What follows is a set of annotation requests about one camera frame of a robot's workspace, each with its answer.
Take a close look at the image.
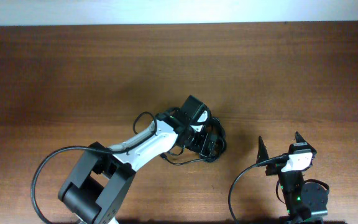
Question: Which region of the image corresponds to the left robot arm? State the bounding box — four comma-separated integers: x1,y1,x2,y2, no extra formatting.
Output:
58,95,226,224

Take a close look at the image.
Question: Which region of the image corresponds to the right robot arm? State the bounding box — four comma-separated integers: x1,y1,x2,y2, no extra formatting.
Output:
256,132,329,223

